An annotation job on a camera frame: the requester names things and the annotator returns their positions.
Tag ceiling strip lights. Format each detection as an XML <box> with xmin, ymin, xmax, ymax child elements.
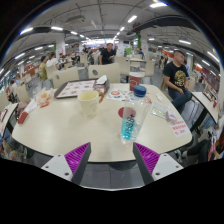
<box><xmin>0</xmin><ymin>1</ymin><xmax>221</xmax><ymax>78</ymax></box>

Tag beige chair with round hole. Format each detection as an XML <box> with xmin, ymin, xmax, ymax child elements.
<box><xmin>52</xmin><ymin>66</ymin><xmax>80</xmax><ymax>89</ymax></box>
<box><xmin>87</xmin><ymin>62</ymin><xmax>121</xmax><ymax>84</ymax></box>

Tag white sign with red text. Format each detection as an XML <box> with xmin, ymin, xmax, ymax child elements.
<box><xmin>169</xmin><ymin>118</ymin><xmax>192</xmax><ymax>139</ymax></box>

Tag white neighbouring table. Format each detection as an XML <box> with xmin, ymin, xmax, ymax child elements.
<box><xmin>0</xmin><ymin>102</ymin><xmax>19</xmax><ymax>138</ymax></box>
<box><xmin>191</xmin><ymin>91</ymin><xmax>219</xmax><ymax>133</ymax></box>

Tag small purple packet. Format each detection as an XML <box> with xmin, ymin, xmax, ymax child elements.
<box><xmin>166</xmin><ymin>112</ymin><xmax>178</xmax><ymax>123</ymax></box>

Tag paper food wrapper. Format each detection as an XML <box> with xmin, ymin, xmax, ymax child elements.
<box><xmin>35</xmin><ymin>87</ymin><xmax>55</xmax><ymax>106</ymax></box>

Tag brown food tray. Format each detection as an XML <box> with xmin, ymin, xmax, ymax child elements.
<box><xmin>53</xmin><ymin>78</ymin><xmax>111</xmax><ymax>100</ymax></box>

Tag red paper cup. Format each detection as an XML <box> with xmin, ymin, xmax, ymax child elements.
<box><xmin>128</xmin><ymin>71</ymin><xmax>145</xmax><ymax>92</ymax></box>

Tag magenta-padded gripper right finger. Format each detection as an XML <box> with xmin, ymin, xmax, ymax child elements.
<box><xmin>132</xmin><ymin>142</ymin><xmax>184</xmax><ymax>186</ymax></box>

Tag person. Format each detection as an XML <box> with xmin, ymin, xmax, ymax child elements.
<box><xmin>181</xmin><ymin>111</ymin><xmax>224</xmax><ymax>164</ymax></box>
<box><xmin>98</xmin><ymin>42</ymin><xmax>118</xmax><ymax>66</ymax></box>
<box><xmin>45</xmin><ymin>52</ymin><xmax>60</xmax><ymax>68</ymax></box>
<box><xmin>162</xmin><ymin>49</ymin><xmax>193</xmax><ymax>115</ymax></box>
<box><xmin>38</xmin><ymin>55</ymin><xmax>49</xmax><ymax>82</ymax></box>

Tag clear blue-capped water bottle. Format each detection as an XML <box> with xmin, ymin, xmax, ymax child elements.
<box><xmin>119</xmin><ymin>85</ymin><xmax>149</xmax><ymax>145</ymax></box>

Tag beige background chairs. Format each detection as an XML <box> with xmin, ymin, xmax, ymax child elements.
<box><xmin>78</xmin><ymin>51</ymin><xmax>158</xmax><ymax>79</ymax></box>

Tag ceiling air conditioner unit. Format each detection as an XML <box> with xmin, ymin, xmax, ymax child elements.
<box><xmin>66</xmin><ymin>14</ymin><xmax>87</xmax><ymax>24</ymax></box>

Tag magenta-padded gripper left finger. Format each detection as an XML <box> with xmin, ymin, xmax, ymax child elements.
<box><xmin>41</xmin><ymin>142</ymin><xmax>92</xmax><ymax>186</ymax></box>

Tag printed food leaflet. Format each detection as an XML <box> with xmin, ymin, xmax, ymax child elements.
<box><xmin>105</xmin><ymin>88</ymin><xmax>134</xmax><ymax>102</ymax></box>

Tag crumpled white napkin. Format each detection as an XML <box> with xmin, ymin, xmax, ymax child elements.
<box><xmin>95</xmin><ymin>74</ymin><xmax>108</xmax><ymax>85</ymax></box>

